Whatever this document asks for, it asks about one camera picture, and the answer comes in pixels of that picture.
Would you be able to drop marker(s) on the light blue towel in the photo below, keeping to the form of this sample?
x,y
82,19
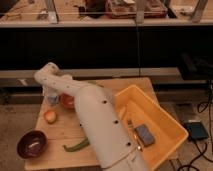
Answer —
x,y
51,96

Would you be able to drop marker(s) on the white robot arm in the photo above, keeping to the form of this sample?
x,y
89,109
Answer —
x,y
114,148

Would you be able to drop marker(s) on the yellow plastic tray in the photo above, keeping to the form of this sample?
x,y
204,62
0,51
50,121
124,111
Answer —
x,y
141,109

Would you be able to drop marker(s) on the yellow toy banana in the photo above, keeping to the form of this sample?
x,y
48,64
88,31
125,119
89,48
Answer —
x,y
122,112

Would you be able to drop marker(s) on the orange plastic bowl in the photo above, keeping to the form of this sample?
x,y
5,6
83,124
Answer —
x,y
66,101

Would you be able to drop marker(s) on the metal fork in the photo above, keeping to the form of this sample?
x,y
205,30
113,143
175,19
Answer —
x,y
130,125

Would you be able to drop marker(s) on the green toy pepper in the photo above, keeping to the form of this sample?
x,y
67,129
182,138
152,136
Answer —
x,y
84,143

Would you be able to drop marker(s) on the wooden table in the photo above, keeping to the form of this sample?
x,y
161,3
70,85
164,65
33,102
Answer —
x,y
67,131

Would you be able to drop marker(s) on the blue sponge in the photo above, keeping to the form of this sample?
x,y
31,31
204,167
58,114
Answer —
x,y
145,135

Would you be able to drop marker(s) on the peach toy fruit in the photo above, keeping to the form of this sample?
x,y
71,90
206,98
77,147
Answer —
x,y
50,116

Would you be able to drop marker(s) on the dark maroon bowl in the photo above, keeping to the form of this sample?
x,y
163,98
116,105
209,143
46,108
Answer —
x,y
32,144

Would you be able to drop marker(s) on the black foot pedal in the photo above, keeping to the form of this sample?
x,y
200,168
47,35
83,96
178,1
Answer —
x,y
196,131

